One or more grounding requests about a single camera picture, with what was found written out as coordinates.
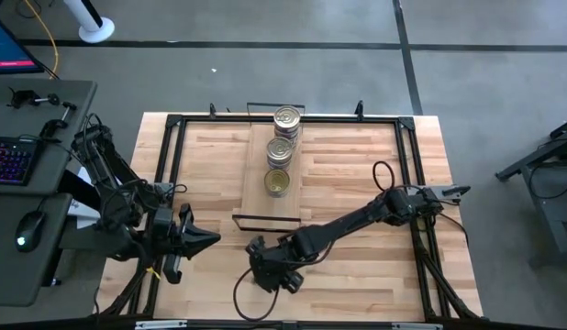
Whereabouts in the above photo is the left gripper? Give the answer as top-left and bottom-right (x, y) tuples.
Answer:
(152, 203), (222, 285)

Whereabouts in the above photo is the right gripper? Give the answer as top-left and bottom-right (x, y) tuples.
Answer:
(245, 235), (307, 294)

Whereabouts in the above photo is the wooden shelf with black frame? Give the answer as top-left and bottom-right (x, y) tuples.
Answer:
(231, 102), (307, 233)

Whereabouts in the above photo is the white paper sheet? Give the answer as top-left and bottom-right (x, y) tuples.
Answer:
(66, 165), (104, 230)

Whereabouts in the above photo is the black flat panel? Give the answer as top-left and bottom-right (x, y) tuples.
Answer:
(57, 169), (106, 216)

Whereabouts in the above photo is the black computer mouse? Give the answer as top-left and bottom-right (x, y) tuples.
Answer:
(12, 214), (46, 259)

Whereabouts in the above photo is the black desk clamp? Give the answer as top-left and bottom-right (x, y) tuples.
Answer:
(6, 87), (61, 110)
(39, 100), (78, 139)

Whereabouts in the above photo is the grey desk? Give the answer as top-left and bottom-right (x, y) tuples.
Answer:
(0, 78), (99, 308)

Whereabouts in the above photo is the backlit black keyboard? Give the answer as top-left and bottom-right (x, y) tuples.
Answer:
(0, 136), (40, 187)

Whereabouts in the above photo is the white pole stand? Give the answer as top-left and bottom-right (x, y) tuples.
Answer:
(61, 0), (116, 45)

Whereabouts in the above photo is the monitor with blue screen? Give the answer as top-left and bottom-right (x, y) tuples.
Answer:
(0, 12), (45, 76)

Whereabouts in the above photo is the black metal side table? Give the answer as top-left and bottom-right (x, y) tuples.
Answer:
(494, 114), (567, 268)

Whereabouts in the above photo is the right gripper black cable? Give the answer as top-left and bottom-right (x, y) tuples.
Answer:
(231, 268), (281, 323)

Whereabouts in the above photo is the silver frame bracket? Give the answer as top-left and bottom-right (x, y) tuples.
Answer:
(391, 322), (444, 330)
(134, 320), (188, 330)

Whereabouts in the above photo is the right arm elbow cable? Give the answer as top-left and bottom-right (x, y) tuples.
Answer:
(372, 159), (398, 194)

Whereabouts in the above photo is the grey cable plug block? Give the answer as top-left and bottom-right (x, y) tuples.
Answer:
(441, 184), (472, 203)

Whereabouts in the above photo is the yellow cable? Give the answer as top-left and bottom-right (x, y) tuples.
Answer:
(22, 0), (61, 80)

